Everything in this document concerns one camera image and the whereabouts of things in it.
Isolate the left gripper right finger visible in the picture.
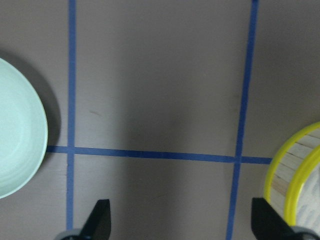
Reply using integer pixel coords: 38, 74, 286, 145
251, 197, 320, 240

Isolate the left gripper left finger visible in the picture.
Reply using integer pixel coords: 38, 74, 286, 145
56, 198, 111, 240

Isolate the yellow rimmed steamer basket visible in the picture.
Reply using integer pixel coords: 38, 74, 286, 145
263, 122, 320, 226

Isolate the mint green plate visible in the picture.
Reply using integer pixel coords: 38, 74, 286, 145
0, 59, 48, 198

